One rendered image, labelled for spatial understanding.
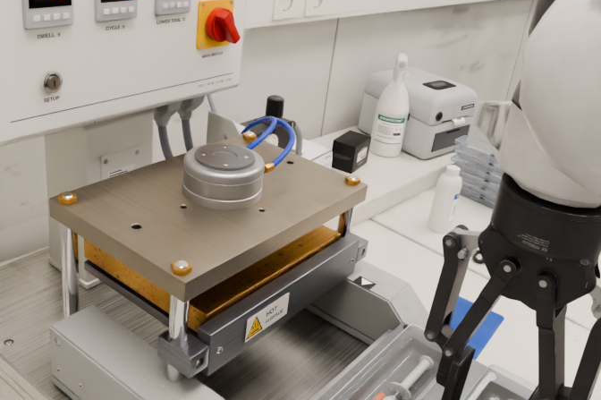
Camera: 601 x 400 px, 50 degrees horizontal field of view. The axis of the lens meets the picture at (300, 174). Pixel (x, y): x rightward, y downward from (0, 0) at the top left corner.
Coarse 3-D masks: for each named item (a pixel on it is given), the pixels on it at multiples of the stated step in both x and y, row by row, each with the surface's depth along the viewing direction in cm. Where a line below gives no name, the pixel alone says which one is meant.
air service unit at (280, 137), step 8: (272, 96) 89; (280, 96) 90; (272, 104) 88; (280, 104) 89; (272, 112) 89; (280, 112) 89; (288, 120) 91; (240, 128) 84; (256, 128) 87; (264, 128) 87; (280, 128) 89; (224, 136) 83; (272, 136) 86; (280, 136) 90; (288, 136) 91; (280, 144) 91
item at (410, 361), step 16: (400, 336) 64; (416, 336) 64; (384, 352) 61; (400, 352) 62; (416, 352) 62; (432, 352) 62; (368, 368) 59; (384, 368) 59; (400, 368) 60; (416, 368) 60; (432, 368) 60; (352, 384) 57; (368, 384) 57; (384, 384) 57; (400, 384) 58; (416, 384) 58
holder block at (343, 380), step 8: (400, 328) 66; (392, 336) 65; (384, 344) 64; (376, 352) 63; (360, 360) 61; (368, 360) 61; (472, 360) 63; (352, 368) 60; (360, 368) 60; (472, 368) 62; (480, 368) 62; (344, 376) 59; (352, 376) 59; (472, 376) 61; (336, 384) 58; (344, 384) 58; (472, 384) 60; (328, 392) 57; (336, 392) 57; (432, 392) 58; (440, 392) 59; (464, 392) 59
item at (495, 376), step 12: (492, 372) 60; (504, 372) 60; (480, 384) 58; (492, 384) 58; (504, 384) 59; (516, 384) 59; (528, 384) 59; (468, 396) 57; (480, 396) 57; (492, 396) 57; (504, 396) 57; (516, 396) 57; (528, 396) 58
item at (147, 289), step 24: (312, 240) 68; (336, 240) 69; (96, 264) 63; (120, 264) 60; (264, 264) 62; (288, 264) 63; (120, 288) 62; (144, 288) 59; (216, 288) 58; (240, 288) 58; (168, 312) 58; (192, 312) 55; (216, 312) 56
